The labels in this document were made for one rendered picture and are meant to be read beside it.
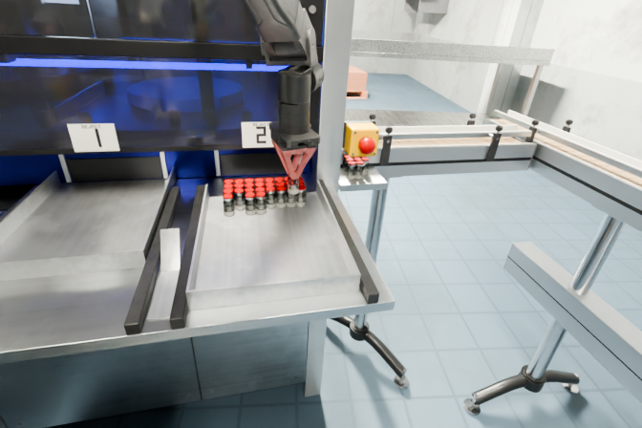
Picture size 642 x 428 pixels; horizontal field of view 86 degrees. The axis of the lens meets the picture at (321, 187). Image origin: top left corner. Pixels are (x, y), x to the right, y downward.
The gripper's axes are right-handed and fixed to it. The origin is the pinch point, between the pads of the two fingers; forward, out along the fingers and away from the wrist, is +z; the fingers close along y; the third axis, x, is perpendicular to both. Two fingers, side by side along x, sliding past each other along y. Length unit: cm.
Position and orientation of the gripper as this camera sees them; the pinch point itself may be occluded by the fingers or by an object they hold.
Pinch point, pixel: (292, 172)
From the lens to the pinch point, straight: 69.3
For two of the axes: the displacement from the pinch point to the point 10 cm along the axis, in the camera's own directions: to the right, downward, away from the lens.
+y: -4.5, -4.6, 7.6
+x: -8.9, 1.8, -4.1
